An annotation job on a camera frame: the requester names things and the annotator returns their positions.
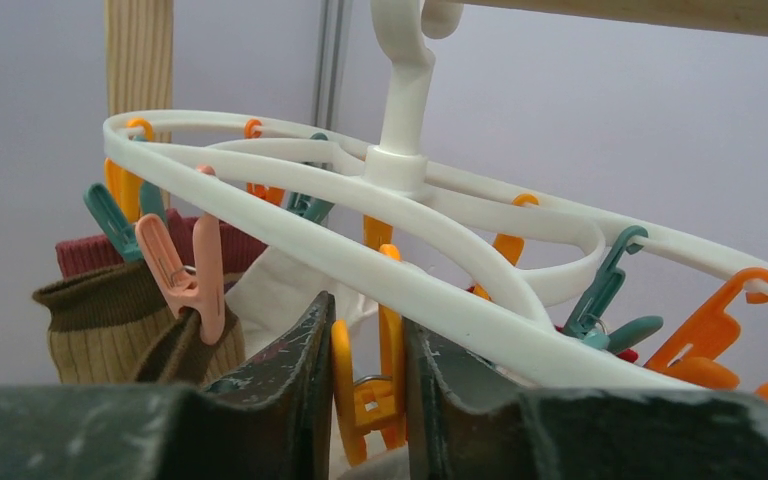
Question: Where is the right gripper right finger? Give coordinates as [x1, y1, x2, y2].
[404, 321, 768, 479]

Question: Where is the teal clip holding sock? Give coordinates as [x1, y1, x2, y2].
[560, 225, 664, 355]

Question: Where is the dark red hanging sock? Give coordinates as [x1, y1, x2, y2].
[54, 208, 269, 280]

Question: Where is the red white striped sock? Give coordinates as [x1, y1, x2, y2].
[467, 284, 639, 363]

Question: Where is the white hanging sock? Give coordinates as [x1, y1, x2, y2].
[225, 247, 378, 359]

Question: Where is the orange clip holding sock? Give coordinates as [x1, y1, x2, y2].
[329, 243, 409, 468]

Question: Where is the white round clip hanger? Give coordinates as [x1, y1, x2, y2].
[102, 0, 768, 425]

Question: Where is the pink clip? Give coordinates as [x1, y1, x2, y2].
[135, 213, 225, 345]

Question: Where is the wooden drying rack frame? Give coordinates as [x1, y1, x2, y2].
[104, 0, 768, 213]

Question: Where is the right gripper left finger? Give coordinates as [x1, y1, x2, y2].
[0, 292, 335, 479]

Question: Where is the tan hanging sock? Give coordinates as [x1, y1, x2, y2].
[31, 259, 247, 386]
[130, 309, 245, 386]

